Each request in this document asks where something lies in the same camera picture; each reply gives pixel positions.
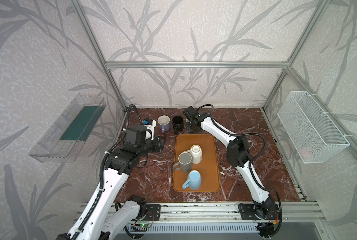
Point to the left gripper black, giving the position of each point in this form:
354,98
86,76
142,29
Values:
160,143

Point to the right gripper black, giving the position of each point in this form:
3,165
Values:
191,126

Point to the black mug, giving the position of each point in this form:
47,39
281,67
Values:
177,124

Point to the lavender purple mug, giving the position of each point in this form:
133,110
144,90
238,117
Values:
164,123

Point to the grey mug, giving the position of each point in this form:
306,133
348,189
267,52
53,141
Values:
184,162

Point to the large light blue mug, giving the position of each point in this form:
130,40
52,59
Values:
193,181

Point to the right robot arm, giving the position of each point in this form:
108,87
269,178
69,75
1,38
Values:
238,156

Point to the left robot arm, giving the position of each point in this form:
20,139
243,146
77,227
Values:
93,224

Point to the white faceted mug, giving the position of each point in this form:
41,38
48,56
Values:
196,152

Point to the orange brown tray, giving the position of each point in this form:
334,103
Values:
208,167

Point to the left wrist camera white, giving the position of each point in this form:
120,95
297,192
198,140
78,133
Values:
150,124

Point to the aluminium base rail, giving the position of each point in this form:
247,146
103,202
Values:
227,212

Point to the clear plastic wall bin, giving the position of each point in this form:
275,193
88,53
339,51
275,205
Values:
64,140

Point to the white wire mesh basket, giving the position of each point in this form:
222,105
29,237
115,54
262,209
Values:
312,132

